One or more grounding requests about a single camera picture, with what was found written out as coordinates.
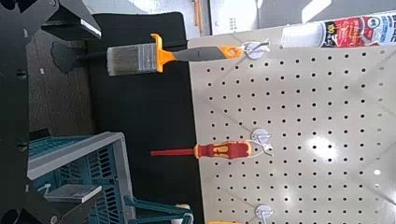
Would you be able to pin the blue grey folding crate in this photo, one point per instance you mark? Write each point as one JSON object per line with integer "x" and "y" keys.
{"x": 71, "y": 149}

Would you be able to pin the white pegboard hook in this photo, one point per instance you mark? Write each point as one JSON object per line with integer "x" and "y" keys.
{"x": 263, "y": 213}
{"x": 253, "y": 51}
{"x": 260, "y": 137}

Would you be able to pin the black backing panel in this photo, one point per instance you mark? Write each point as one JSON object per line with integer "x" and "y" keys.
{"x": 149, "y": 109}

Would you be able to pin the beige pegboard panel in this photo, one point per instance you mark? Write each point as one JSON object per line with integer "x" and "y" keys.
{"x": 322, "y": 154}

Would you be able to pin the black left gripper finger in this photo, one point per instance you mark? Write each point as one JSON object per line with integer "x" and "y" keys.
{"x": 71, "y": 18}
{"x": 68, "y": 202}

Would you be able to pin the red yellow screwdriver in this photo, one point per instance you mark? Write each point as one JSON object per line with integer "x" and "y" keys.
{"x": 224, "y": 150}

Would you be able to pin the white red glue tube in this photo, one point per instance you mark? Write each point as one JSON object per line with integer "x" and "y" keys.
{"x": 342, "y": 31}

